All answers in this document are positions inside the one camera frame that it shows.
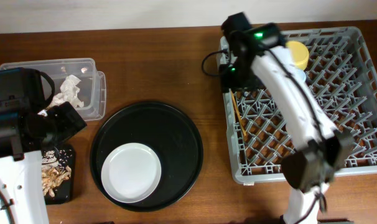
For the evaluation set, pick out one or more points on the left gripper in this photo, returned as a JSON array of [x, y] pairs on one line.
[[71, 121]]

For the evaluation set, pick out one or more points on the grey round plate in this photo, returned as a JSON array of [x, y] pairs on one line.
[[131, 172]]

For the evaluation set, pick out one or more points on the round black serving tray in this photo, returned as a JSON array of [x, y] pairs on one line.
[[165, 129]]

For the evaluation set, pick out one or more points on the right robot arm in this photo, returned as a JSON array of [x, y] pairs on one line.
[[261, 56]]

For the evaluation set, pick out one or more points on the wooden chopstick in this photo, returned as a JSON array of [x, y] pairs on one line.
[[237, 113]]

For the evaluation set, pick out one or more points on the clear plastic bin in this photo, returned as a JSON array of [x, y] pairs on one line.
[[92, 83]]

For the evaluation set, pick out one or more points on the yellow saucer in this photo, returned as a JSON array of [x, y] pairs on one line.
[[300, 54]]

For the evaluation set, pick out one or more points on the peanut shells pile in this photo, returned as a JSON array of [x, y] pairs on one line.
[[53, 177]]

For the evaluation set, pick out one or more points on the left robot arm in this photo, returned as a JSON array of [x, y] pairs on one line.
[[24, 135]]

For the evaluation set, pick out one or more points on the white tissue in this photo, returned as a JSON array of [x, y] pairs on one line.
[[68, 93]]

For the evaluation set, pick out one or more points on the grey dishwasher rack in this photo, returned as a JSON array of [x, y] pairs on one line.
[[343, 80]]

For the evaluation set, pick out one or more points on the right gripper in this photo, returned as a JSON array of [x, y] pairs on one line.
[[225, 81]]

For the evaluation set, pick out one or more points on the light blue cup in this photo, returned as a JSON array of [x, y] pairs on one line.
[[301, 75]]

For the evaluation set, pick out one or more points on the white rice pile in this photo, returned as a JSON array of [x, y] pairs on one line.
[[61, 157]]

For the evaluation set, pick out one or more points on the black rectangular tray bin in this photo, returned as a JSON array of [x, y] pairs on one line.
[[64, 192]]

